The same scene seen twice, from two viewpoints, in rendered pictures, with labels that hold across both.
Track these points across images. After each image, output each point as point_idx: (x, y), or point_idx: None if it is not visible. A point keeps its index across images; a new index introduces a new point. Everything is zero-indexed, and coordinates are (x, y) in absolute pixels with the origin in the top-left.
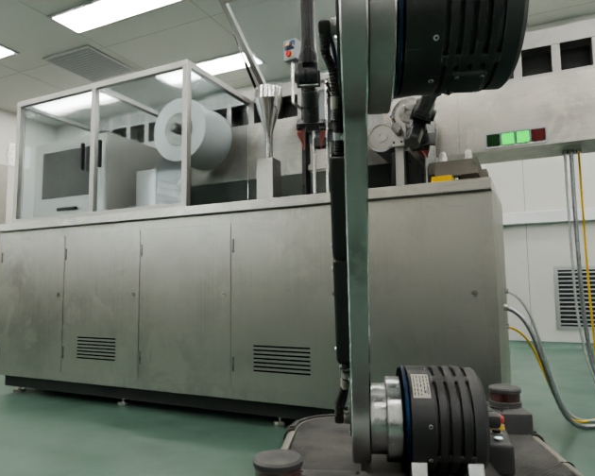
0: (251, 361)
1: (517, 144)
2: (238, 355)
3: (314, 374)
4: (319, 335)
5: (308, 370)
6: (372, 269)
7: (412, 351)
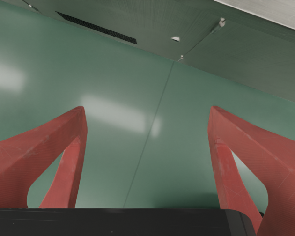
0: (59, 15)
1: None
2: (37, 7)
3: (142, 46)
4: (149, 40)
5: (134, 42)
6: (252, 56)
7: (259, 81)
